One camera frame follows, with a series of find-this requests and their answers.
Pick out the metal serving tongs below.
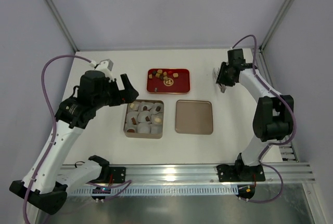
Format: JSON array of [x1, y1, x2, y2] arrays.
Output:
[[212, 68, 226, 93]]

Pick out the gold tin box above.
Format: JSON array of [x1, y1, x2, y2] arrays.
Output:
[[123, 100, 164, 139]]

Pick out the brown bar chocolate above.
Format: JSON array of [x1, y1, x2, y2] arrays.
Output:
[[131, 117, 137, 125]]

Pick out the red round chocolate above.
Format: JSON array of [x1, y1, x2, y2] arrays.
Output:
[[127, 128, 136, 133]]

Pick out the gold tin lid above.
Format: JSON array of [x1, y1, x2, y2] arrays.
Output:
[[175, 100, 213, 135]]

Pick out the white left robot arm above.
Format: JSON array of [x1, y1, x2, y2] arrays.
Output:
[[9, 71, 139, 215]]

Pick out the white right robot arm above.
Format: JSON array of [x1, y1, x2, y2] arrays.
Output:
[[216, 49, 294, 182]]

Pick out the red chocolate tray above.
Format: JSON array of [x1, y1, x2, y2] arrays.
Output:
[[146, 68, 190, 94]]

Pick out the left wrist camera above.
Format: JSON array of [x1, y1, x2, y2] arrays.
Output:
[[89, 59, 113, 80]]

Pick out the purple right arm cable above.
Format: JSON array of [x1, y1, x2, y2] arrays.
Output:
[[232, 35, 297, 203]]

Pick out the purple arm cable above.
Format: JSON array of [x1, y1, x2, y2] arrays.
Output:
[[22, 55, 93, 223], [232, 35, 297, 203]]

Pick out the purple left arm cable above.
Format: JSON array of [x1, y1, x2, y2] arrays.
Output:
[[22, 55, 93, 223]]

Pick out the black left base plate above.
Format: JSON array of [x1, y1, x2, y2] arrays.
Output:
[[108, 166, 126, 185]]

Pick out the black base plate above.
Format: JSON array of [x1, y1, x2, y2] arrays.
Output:
[[216, 164, 266, 182], [108, 166, 126, 185]]

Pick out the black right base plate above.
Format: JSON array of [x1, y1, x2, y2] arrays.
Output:
[[216, 164, 266, 182]]

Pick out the aluminium side rail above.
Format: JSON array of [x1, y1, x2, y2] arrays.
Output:
[[252, 50, 297, 163]]

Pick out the slotted cable duct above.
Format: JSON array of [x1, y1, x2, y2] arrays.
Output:
[[70, 184, 238, 197]]

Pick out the aluminium mounting rail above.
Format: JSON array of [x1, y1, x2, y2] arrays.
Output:
[[59, 162, 317, 184]]

